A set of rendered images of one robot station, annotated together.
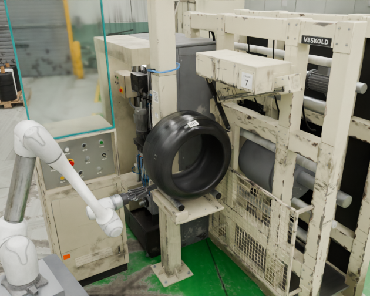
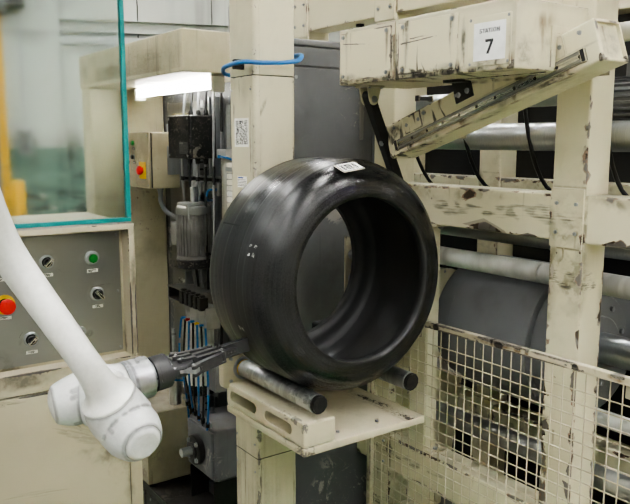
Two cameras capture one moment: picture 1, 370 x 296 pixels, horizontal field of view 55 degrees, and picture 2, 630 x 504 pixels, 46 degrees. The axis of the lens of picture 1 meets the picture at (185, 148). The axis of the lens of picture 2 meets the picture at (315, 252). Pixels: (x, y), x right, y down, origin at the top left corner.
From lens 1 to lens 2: 0.74 m
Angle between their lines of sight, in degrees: 16
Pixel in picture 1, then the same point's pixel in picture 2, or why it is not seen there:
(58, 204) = not seen: outside the picture
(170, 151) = (293, 231)
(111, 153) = (116, 293)
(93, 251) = not seen: outside the picture
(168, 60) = (277, 40)
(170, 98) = (278, 135)
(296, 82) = (612, 41)
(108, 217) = (120, 396)
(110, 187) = not seen: hidden behind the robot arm
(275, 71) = (556, 20)
